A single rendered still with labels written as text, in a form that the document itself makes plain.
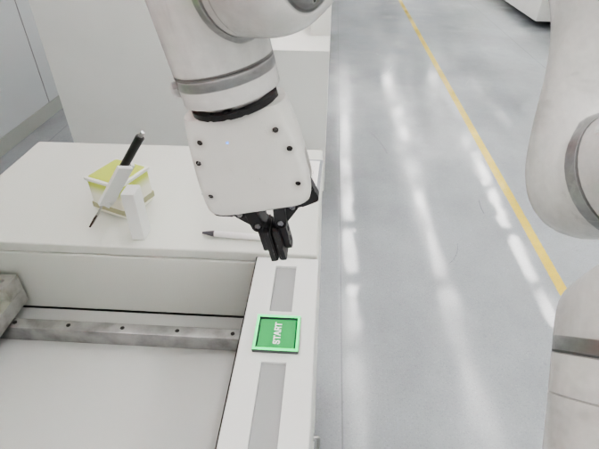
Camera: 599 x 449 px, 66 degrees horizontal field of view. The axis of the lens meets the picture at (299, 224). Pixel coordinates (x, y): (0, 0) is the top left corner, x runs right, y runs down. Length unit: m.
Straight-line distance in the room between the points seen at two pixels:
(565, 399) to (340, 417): 1.24
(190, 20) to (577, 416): 0.42
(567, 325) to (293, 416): 0.28
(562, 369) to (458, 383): 1.35
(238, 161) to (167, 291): 0.43
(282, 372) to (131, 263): 0.33
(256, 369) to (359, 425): 1.10
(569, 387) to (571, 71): 0.29
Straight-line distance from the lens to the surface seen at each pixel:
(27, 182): 1.00
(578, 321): 0.45
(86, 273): 0.82
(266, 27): 0.30
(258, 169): 0.40
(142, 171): 0.81
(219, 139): 0.40
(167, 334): 0.76
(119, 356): 0.80
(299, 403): 0.53
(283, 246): 0.47
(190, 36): 0.36
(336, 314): 1.92
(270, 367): 0.57
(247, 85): 0.37
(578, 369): 0.45
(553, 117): 0.54
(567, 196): 0.51
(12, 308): 0.87
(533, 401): 1.85
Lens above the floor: 1.41
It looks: 36 degrees down
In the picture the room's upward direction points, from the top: straight up
